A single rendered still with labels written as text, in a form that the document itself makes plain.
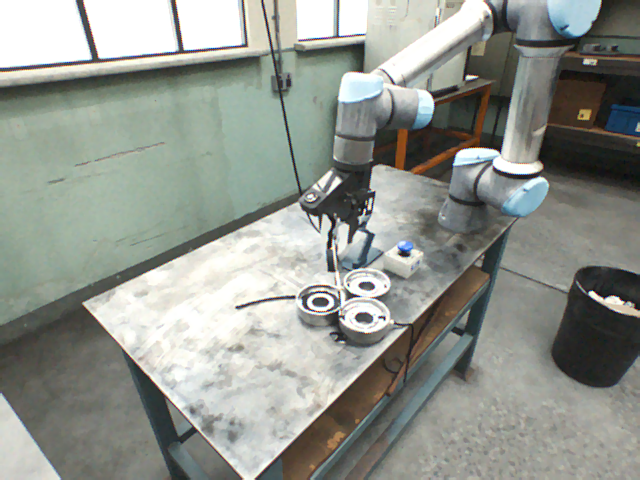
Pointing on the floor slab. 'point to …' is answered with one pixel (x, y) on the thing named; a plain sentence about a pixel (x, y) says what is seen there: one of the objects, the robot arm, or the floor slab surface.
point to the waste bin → (599, 327)
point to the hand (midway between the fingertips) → (332, 252)
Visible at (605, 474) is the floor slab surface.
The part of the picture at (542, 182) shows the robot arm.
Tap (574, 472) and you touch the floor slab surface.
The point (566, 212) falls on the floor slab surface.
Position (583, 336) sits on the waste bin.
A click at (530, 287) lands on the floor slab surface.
